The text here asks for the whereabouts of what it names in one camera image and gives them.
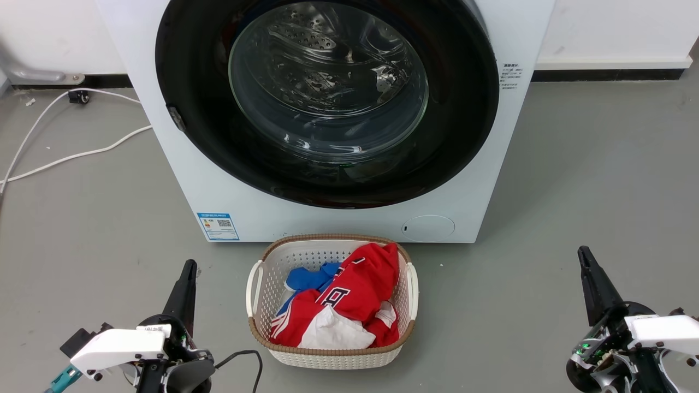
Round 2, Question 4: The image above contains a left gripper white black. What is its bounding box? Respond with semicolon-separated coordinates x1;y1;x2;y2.
60;259;217;393

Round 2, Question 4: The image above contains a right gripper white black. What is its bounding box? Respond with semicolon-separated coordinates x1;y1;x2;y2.
566;246;699;393

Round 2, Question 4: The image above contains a white front-load washing machine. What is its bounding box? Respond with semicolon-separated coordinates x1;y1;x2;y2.
96;0;556;244

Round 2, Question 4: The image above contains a black round glass washer door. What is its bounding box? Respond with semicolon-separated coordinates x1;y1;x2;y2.
155;0;500;210

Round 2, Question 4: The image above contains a white woven-rim laundry basket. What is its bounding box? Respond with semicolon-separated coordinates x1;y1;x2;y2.
246;234;419;370

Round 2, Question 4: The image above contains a blue energy label sticker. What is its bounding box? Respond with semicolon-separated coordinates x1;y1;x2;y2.
197;212;240;242

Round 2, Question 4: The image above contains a blue garment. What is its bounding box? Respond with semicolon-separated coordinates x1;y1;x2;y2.
276;262;342;317

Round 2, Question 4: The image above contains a white garment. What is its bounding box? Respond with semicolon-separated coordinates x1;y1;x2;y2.
298;301;397;350

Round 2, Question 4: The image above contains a red sports jersey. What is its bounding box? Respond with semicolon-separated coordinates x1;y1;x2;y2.
269;242;400;348

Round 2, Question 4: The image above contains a round white filter cover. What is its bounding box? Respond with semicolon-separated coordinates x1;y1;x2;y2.
401;215;456;243

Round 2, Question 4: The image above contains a teal cable connector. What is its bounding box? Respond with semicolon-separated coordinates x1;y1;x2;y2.
44;365;84;393

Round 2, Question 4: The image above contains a white power cable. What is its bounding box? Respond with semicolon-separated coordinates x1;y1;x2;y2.
0;125;153;184
0;87;142;196

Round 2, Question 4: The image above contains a grey metal pipe bracket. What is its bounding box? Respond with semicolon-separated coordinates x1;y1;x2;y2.
0;46;86;86

